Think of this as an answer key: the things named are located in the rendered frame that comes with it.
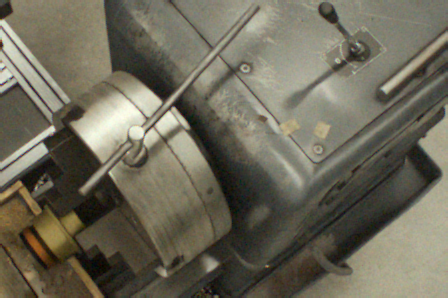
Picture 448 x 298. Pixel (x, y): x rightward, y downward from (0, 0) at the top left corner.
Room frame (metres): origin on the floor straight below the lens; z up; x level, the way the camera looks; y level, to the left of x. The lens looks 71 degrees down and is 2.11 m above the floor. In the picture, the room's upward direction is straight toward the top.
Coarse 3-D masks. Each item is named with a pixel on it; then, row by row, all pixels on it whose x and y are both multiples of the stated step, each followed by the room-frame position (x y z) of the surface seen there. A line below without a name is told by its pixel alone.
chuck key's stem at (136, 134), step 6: (132, 126) 0.34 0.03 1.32; (138, 126) 0.34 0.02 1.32; (132, 132) 0.33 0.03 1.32; (138, 132) 0.33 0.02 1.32; (144, 132) 0.33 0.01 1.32; (132, 138) 0.32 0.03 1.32; (138, 138) 0.32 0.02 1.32; (144, 138) 0.33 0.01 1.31; (132, 144) 0.32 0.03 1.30; (138, 144) 0.32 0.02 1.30; (132, 150) 0.32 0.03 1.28; (138, 150) 0.32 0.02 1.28; (132, 156) 0.33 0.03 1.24
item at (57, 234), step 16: (48, 208) 0.29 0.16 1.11; (32, 224) 0.27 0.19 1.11; (48, 224) 0.27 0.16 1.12; (64, 224) 0.27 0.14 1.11; (80, 224) 0.27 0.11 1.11; (32, 240) 0.24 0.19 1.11; (48, 240) 0.24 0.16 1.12; (64, 240) 0.24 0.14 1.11; (48, 256) 0.22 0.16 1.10; (64, 256) 0.22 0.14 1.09
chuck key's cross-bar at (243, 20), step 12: (252, 12) 0.49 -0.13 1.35; (240, 24) 0.47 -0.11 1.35; (228, 36) 0.46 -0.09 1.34; (216, 48) 0.44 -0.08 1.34; (204, 60) 0.43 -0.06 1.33; (192, 72) 0.41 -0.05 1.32; (180, 84) 0.40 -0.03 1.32; (180, 96) 0.39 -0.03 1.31; (168, 108) 0.37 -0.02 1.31; (156, 120) 0.35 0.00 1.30; (120, 156) 0.31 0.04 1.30; (108, 168) 0.29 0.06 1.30; (96, 180) 0.27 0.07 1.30; (84, 192) 0.26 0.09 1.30
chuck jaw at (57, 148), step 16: (80, 112) 0.42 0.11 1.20; (64, 128) 0.40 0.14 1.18; (48, 144) 0.37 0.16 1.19; (64, 144) 0.37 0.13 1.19; (64, 160) 0.35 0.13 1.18; (80, 160) 0.35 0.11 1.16; (48, 176) 0.34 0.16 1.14; (64, 176) 0.33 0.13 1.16; (80, 176) 0.33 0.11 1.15; (48, 192) 0.32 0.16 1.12; (64, 192) 0.31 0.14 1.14; (96, 192) 0.32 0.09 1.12; (64, 208) 0.29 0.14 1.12
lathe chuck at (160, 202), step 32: (96, 96) 0.44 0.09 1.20; (96, 128) 0.38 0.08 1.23; (128, 128) 0.37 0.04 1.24; (96, 160) 0.33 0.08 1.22; (160, 160) 0.33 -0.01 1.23; (128, 192) 0.28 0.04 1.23; (160, 192) 0.29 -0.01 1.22; (192, 192) 0.29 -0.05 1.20; (160, 224) 0.25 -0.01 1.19; (192, 224) 0.25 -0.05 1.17; (160, 256) 0.21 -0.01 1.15; (192, 256) 0.22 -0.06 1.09
